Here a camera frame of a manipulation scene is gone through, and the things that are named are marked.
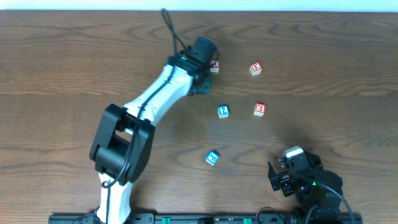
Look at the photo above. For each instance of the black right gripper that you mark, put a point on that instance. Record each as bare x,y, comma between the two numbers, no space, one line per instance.
277,179

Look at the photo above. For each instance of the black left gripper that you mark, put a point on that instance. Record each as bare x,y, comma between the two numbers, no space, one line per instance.
204,82

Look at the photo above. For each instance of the red letter A block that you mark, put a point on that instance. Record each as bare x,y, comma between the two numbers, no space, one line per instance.
214,66

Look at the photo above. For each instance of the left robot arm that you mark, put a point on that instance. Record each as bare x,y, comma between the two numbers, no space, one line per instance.
123,141

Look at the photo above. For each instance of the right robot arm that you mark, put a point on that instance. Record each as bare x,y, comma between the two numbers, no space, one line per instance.
318,191

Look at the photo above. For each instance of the blue question mark block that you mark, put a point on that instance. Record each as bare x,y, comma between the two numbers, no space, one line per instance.
223,111

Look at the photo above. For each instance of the red letter E block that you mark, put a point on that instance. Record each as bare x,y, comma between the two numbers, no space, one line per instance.
255,68

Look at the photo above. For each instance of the red number 3 block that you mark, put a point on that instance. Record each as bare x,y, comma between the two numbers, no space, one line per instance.
259,109

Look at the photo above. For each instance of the blue tilted letter block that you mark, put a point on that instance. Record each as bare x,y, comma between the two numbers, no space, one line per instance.
212,157

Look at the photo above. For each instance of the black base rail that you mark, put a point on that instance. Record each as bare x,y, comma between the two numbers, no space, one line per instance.
150,218

